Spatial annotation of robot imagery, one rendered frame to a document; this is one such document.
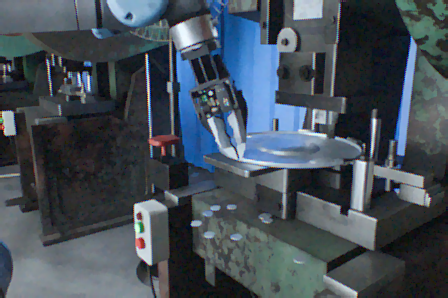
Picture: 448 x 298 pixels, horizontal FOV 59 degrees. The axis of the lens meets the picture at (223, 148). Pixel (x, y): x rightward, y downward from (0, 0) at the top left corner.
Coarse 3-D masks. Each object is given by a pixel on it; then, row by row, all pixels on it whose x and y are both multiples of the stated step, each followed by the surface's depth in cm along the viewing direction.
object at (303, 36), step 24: (288, 0) 82; (312, 0) 77; (288, 24) 83; (312, 24) 78; (288, 48) 82; (312, 48) 79; (336, 48) 75; (360, 48) 79; (288, 72) 80; (312, 72) 76; (336, 72) 76; (360, 72) 81; (336, 96) 77
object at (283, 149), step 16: (256, 144) 85; (272, 144) 82; (288, 144) 82; (304, 144) 82; (320, 144) 85; (336, 144) 85; (352, 144) 84; (240, 160) 73; (256, 160) 73; (272, 160) 73; (288, 160) 73; (304, 160) 73; (320, 160) 73
